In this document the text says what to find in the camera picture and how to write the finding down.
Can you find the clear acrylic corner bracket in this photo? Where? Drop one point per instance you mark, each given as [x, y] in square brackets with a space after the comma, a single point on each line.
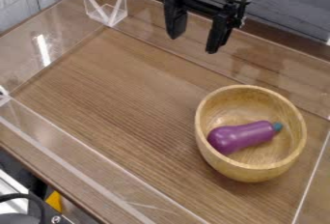
[107, 14]

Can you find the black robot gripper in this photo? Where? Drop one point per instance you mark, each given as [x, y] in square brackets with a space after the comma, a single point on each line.
[221, 26]

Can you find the light wooden bowl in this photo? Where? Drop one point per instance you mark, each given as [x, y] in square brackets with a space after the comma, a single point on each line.
[239, 105]

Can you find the clear acrylic tray wall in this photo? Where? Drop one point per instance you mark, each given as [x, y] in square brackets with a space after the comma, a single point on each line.
[89, 179]

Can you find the purple toy eggplant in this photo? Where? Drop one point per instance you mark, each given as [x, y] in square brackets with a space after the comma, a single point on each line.
[228, 139]

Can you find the yellow sticker tag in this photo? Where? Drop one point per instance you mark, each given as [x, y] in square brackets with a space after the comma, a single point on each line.
[53, 201]

